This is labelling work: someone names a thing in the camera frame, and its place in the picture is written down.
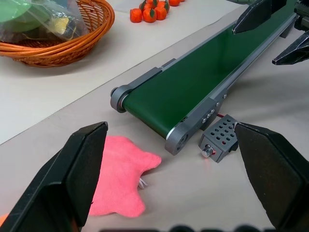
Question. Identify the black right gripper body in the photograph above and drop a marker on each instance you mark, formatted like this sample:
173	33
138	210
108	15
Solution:
303	14

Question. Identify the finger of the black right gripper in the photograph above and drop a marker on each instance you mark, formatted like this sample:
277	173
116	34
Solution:
253	17
293	53

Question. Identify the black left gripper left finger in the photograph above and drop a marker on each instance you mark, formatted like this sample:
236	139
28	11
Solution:
60	183

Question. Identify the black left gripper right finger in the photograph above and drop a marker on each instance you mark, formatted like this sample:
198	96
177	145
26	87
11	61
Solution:
272	174

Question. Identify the green conveyor belt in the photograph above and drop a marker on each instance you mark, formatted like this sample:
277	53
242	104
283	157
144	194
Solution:
193	79

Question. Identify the pink star-shaped plush toy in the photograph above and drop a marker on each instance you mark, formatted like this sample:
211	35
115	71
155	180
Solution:
120	174

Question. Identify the grey perforated controller box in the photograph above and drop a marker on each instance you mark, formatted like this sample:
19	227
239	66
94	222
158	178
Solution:
218	139

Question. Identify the orange object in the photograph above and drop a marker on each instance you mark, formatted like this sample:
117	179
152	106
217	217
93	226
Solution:
2	218

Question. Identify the orange toy tangerine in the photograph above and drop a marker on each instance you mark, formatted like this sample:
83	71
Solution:
150	15
166	5
152	3
136	15
161	12
174	2
143	5

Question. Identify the orange wicker basket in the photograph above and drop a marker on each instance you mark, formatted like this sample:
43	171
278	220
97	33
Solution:
55	50

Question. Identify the yellow black plush toy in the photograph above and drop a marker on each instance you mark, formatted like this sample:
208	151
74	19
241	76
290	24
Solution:
60	25

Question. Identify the clear plastic bag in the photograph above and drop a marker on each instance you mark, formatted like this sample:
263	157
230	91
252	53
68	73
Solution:
58	19

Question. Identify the green plastic bowl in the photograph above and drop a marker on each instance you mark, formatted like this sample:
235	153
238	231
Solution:
17	17

